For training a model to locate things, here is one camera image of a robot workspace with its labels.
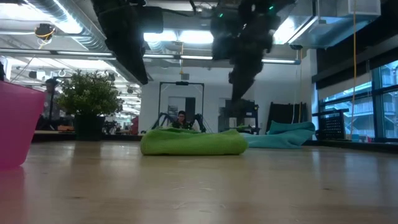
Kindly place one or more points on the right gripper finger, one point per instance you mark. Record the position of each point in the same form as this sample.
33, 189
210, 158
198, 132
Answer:
245, 74

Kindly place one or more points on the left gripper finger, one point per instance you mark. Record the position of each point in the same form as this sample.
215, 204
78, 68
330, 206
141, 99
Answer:
130, 56

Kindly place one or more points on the blue microfiber towel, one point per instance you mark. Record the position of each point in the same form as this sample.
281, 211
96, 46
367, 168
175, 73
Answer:
280, 137

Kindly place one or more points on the green microfiber towel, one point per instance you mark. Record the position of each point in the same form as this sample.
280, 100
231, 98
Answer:
192, 143

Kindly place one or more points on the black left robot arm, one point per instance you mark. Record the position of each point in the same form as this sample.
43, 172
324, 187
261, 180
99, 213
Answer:
1, 73

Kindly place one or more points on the black background robot arm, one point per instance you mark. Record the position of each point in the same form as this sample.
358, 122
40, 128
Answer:
200, 123
161, 119

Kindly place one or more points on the pink plastic basket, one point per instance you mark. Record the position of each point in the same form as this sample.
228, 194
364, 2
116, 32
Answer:
15, 124

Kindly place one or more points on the black shelf cart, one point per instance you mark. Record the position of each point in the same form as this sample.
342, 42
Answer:
248, 115

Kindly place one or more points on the long ceiling light bar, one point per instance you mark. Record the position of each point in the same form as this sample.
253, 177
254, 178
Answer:
77, 53

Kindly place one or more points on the black leaning panel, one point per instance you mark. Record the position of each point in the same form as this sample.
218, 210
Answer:
281, 115

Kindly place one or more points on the green potted plant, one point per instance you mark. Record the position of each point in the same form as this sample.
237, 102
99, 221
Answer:
88, 93

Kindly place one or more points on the person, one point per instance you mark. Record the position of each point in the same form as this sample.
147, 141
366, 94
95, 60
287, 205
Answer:
182, 119
49, 105

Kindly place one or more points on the black perforated metal rack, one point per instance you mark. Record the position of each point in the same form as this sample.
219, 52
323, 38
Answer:
331, 126

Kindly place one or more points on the dark low counter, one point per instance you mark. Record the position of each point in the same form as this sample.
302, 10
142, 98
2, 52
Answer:
53, 137

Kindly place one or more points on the large framed window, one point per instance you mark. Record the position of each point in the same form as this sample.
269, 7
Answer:
388, 109

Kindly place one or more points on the silver spiral air duct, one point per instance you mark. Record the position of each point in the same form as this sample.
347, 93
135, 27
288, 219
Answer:
84, 39

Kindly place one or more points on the black security camera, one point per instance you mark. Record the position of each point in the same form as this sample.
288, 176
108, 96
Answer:
296, 47

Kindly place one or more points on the black metal frame rig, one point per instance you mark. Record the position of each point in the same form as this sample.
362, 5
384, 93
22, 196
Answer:
182, 83

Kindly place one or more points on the silver rectangular air duct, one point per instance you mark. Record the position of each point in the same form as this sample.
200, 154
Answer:
326, 31

